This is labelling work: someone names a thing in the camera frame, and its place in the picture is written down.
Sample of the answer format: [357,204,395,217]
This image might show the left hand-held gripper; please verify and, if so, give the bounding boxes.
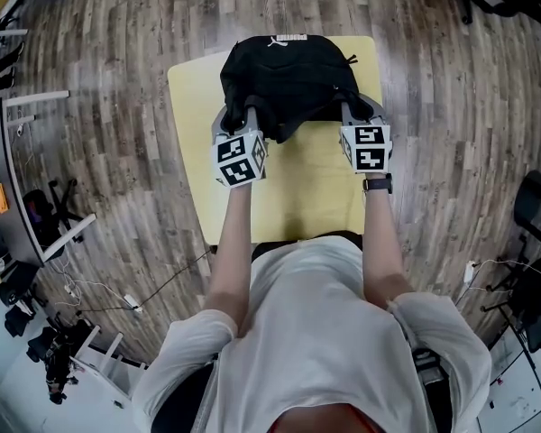
[210,107,269,190]

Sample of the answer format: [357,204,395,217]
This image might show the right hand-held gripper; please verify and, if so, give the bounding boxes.
[338,94,395,175]

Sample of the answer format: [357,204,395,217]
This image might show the black backpack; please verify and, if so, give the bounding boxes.
[219,34,361,145]

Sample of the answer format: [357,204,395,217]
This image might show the person's left forearm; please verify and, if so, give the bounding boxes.
[205,182,256,316]

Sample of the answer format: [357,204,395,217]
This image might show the person's right forearm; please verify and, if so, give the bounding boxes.
[362,172,408,307]

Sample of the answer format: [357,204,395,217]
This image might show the black wristwatch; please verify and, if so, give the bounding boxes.
[362,173,395,195]

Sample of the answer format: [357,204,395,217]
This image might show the yellow table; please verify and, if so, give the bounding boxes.
[167,35,382,246]

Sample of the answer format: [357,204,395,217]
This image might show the person's black trousers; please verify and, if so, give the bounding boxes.
[251,231,364,262]

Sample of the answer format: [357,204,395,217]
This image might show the black mesh chair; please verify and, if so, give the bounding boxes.
[512,169,541,248]

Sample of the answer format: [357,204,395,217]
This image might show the person's white shirt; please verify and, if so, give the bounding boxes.
[132,235,493,433]

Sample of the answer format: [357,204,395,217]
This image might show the grey curved desk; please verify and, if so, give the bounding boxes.
[0,89,98,269]

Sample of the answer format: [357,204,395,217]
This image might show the black harness strap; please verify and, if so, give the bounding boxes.
[409,348,448,433]

